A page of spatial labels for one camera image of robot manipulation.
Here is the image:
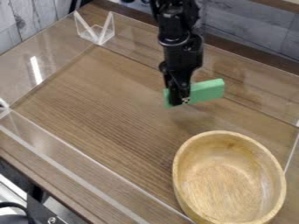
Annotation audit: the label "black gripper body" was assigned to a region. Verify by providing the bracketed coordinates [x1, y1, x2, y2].
[159, 33, 203, 87]

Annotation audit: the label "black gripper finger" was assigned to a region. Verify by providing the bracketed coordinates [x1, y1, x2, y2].
[163, 71, 193, 106]

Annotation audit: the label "green rectangular block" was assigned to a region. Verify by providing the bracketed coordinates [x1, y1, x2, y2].
[163, 79, 226, 108]

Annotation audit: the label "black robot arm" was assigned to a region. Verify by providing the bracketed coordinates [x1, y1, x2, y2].
[150, 0, 203, 106]

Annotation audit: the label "wooden bowl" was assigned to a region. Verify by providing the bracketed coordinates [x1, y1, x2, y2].
[173, 130, 286, 224]

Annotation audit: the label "clear acrylic corner bracket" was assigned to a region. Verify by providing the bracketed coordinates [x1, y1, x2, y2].
[74, 11, 115, 46]

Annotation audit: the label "clear acrylic enclosure walls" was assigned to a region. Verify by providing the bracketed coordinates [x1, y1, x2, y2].
[0, 8, 299, 224]

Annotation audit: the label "black metal table bracket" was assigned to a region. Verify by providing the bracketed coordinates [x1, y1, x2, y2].
[27, 195, 60, 224]

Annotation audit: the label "black cable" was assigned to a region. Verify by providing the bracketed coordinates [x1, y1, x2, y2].
[0, 201, 36, 224]

